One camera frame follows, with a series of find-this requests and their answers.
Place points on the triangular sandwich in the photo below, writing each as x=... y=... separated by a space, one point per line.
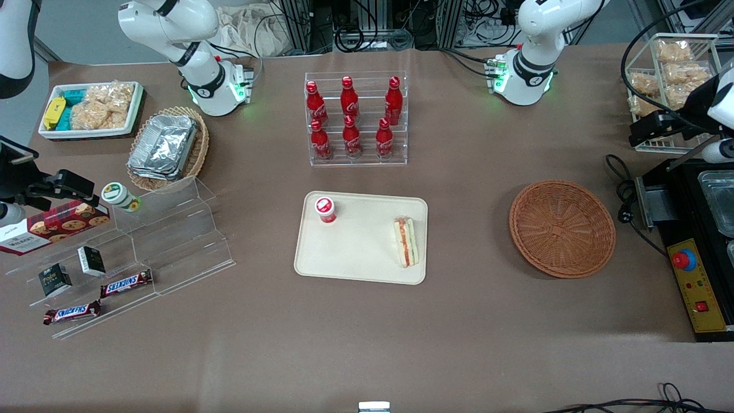
x=407 y=244

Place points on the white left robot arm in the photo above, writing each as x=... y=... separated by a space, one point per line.
x=530 y=74

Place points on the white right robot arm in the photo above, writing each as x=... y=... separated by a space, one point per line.
x=200 y=86

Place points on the round brown wicker basket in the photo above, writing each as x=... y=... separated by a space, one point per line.
x=579 y=229

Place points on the oval tan wicker basket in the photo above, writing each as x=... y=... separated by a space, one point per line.
x=200 y=149

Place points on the beige plastic tray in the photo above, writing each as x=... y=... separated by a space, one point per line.
x=361 y=246

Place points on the red tartan cookie box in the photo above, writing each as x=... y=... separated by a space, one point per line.
x=51 y=229

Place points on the steel pan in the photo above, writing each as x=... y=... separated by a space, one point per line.
x=719 y=201

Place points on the black appliance with yellow panel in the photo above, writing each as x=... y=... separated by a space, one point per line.
x=688 y=201

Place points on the bagged fried snack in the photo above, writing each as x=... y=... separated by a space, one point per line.
x=645 y=85
x=639 y=105
x=685 y=73
x=679 y=96
x=674 y=51

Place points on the small black box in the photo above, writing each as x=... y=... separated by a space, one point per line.
x=91 y=261
x=55 y=280

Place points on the green lidded jar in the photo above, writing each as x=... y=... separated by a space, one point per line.
x=117 y=194

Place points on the teal snack pack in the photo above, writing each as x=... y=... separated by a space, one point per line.
x=74 y=96
x=65 y=119

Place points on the white rectangular bin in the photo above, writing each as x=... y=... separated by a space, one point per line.
x=86 y=133

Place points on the yellow snack pack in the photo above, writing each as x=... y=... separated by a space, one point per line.
x=54 y=112

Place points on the red emergency stop button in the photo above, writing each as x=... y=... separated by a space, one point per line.
x=684 y=260

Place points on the brown chocolate bar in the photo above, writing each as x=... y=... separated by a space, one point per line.
x=72 y=312
x=126 y=283

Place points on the clear bag of crackers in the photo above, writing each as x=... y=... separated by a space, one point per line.
x=100 y=109

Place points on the clear acrylic stepped stand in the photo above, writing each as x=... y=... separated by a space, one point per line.
x=172 y=241

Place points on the stacked foil containers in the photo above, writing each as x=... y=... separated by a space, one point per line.
x=163 y=146

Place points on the beige cloth bag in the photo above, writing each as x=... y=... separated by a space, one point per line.
x=246 y=34

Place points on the brown table cover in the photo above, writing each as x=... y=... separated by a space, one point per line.
x=459 y=321

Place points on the red lidded cup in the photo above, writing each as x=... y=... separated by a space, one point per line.
x=325 y=209

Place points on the red cola bottle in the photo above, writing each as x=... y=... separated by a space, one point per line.
x=384 y=139
x=349 y=98
x=393 y=100
x=314 y=103
x=351 y=137
x=320 y=140

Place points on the clear acrylic bottle rack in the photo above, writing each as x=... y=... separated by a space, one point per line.
x=370 y=155

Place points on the small white device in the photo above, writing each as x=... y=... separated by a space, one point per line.
x=374 y=408

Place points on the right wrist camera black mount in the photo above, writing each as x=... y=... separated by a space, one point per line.
x=74 y=183

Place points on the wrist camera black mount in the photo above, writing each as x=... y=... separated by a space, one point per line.
x=74 y=183
x=654 y=129

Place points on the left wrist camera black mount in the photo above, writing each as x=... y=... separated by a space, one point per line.
x=654 y=129

